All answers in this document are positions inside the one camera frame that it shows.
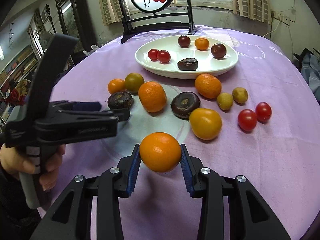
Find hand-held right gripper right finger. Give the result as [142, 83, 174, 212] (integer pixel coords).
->
[180, 144, 292, 240]

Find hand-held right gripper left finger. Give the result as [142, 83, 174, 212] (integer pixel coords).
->
[30, 144, 140, 240]

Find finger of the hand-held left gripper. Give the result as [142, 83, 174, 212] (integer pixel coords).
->
[50, 110, 131, 124]
[49, 100, 102, 112]

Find round orange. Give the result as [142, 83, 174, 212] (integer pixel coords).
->
[139, 132, 182, 173]

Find white oval plate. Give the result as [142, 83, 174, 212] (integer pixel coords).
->
[135, 35, 239, 80]

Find person's left hand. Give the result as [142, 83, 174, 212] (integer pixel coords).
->
[0, 144, 66, 192]

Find dark brown water chestnut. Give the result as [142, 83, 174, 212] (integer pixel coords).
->
[177, 58, 199, 71]
[107, 91, 134, 110]
[171, 91, 201, 120]

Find small orange tangerine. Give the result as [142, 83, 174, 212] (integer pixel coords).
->
[107, 78, 126, 95]

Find bookshelf with books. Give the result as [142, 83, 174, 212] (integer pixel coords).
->
[0, 44, 38, 92]

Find greenish orange tangerine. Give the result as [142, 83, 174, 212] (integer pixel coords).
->
[124, 72, 145, 93]

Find orange mandarin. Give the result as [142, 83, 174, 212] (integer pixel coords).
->
[194, 73, 222, 99]
[138, 81, 167, 113]

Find clear plastic bag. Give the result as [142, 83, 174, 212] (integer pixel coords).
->
[83, 44, 101, 56]

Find purple tablecloth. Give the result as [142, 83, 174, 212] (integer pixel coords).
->
[37, 25, 320, 240]

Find dark wooden cabinet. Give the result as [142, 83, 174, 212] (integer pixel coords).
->
[55, 0, 97, 53]

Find yellow green longan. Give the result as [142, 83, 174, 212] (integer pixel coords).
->
[232, 87, 249, 104]
[216, 92, 234, 111]

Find dark red plum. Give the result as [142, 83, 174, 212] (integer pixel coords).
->
[178, 35, 191, 48]
[210, 43, 227, 59]

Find small orange kumquat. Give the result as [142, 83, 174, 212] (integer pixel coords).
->
[194, 37, 210, 51]

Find blue cloth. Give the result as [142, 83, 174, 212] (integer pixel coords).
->
[293, 47, 320, 94]

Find white power cable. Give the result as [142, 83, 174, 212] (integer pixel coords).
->
[261, 17, 282, 39]

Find wall power outlet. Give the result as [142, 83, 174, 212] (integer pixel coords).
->
[271, 10, 291, 26]

